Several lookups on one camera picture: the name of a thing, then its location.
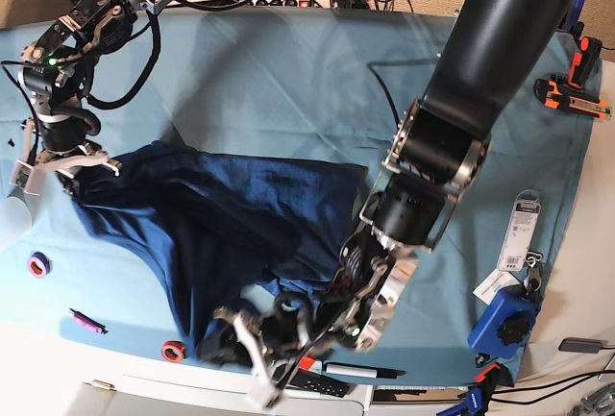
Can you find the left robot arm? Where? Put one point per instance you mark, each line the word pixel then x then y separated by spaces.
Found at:
pixel 436 154

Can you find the blue orange clamp bottom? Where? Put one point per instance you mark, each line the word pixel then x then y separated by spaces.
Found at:
pixel 477 398

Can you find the pink pen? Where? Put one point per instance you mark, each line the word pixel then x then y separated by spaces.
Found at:
pixel 86 322

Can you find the light blue table cloth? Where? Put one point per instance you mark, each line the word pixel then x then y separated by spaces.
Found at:
pixel 305 84

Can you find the white blister pack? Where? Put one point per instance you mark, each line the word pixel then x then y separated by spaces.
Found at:
pixel 520 230

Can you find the grey adapter box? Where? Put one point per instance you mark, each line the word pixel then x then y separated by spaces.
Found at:
pixel 580 345

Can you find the purple tape roll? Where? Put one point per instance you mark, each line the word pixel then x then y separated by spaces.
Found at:
pixel 39 265

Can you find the white paper roll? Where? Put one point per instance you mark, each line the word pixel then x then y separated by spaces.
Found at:
pixel 16 218

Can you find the orange red cube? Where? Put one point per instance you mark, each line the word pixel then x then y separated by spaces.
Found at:
pixel 306 363

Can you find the blue box with knob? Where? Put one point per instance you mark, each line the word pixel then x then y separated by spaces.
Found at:
pixel 506 324

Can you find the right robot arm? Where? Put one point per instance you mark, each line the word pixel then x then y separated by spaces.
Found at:
pixel 54 75

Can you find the metal keys carabiner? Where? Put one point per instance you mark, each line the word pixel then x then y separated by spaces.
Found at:
pixel 533 280

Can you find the power strip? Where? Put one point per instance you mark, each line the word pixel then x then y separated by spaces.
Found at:
pixel 289 3

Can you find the red tape roll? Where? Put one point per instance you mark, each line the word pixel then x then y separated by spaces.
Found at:
pixel 173 351

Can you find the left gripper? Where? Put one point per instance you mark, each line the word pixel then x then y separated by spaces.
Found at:
pixel 272 344

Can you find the white paper card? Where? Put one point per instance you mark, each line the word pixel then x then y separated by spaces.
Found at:
pixel 496 281

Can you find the orange black utility clamp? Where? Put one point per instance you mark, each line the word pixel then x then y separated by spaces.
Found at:
pixel 566 93

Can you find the black remote control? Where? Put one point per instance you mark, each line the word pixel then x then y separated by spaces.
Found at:
pixel 312 382

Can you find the dark blue t-shirt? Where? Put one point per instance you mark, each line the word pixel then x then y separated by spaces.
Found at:
pixel 208 225

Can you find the white black marker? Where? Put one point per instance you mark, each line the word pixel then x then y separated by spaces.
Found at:
pixel 360 371

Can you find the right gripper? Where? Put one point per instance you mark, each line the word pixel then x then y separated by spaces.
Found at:
pixel 29 174

